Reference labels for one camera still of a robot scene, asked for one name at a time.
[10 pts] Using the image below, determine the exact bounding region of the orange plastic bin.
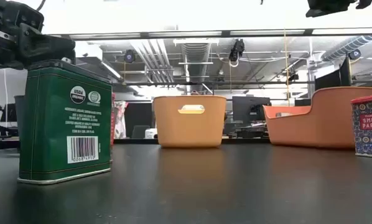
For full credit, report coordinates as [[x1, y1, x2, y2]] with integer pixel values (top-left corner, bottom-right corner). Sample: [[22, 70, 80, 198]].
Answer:
[[263, 86, 372, 150]]

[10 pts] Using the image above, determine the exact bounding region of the yellow plastic bin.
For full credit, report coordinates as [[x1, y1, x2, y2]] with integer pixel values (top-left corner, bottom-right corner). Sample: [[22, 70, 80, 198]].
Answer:
[[152, 95, 228, 149]]

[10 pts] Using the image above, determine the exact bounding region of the hanging black ceiling camera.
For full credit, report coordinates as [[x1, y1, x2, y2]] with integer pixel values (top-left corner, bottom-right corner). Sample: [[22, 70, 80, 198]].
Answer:
[[228, 38, 246, 68]]

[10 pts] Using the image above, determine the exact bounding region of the grey ceiling air duct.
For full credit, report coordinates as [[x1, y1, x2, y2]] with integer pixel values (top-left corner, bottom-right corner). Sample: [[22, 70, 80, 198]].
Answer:
[[182, 42, 212, 83]]

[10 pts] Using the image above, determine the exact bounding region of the green spice tin black lid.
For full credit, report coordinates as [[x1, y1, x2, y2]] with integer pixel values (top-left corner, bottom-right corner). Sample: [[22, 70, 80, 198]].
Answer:
[[17, 60, 113, 185]]

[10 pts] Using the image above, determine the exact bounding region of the round black ceiling camera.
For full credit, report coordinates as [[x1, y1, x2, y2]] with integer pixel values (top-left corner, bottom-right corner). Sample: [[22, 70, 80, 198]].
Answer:
[[123, 49, 137, 64], [348, 49, 362, 61]]

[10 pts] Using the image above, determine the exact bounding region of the black computer monitor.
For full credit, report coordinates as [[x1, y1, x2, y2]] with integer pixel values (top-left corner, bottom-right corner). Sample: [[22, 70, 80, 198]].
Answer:
[[314, 55, 353, 91], [231, 96, 272, 124], [0, 102, 19, 124]]

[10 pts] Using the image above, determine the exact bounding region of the patterned cloth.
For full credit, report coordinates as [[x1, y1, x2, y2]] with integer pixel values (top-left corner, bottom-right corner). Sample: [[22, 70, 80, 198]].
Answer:
[[114, 100, 129, 139]]

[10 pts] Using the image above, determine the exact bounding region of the black overhead frame bar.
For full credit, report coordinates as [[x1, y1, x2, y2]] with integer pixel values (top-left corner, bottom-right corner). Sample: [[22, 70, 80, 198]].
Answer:
[[47, 27, 372, 40]]

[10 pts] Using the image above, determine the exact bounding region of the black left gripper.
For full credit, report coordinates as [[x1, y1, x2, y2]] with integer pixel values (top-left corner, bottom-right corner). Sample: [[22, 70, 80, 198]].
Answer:
[[0, 0, 77, 71]]

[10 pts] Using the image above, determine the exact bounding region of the silver ribbed air duct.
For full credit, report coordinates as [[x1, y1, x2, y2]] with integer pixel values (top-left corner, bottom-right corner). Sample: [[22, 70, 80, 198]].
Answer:
[[320, 23, 372, 62]]

